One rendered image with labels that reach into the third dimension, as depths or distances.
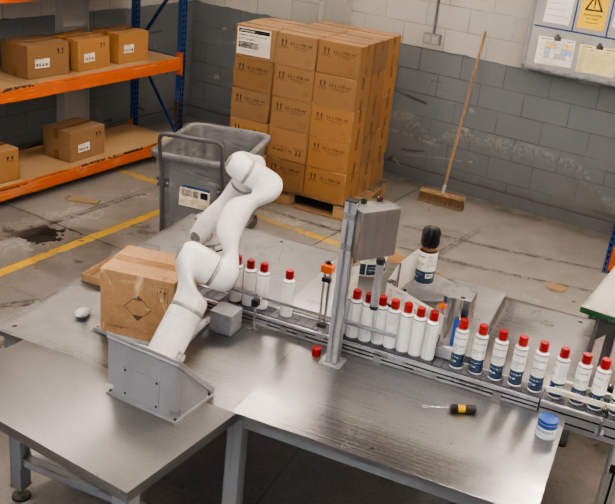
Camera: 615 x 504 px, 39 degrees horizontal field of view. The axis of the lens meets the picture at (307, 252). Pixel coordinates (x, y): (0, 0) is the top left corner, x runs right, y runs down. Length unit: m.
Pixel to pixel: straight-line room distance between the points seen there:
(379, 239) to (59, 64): 4.37
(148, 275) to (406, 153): 5.20
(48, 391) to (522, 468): 1.62
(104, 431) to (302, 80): 4.39
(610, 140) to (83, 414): 5.46
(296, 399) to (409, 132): 5.29
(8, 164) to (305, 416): 4.31
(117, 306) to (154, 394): 0.53
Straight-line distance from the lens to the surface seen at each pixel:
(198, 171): 5.69
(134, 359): 2.99
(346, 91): 6.71
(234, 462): 3.22
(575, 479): 4.54
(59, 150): 7.43
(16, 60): 7.00
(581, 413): 3.33
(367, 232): 3.12
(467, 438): 3.12
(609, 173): 7.61
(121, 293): 3.37
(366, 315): 3.40
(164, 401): 2.98
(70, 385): 3.20
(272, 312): 3.61
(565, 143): 7.66
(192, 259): 3.05
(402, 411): 3.18
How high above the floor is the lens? 2.56
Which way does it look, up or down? 24 degrees down
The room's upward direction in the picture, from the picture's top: 6 degrees clockwise
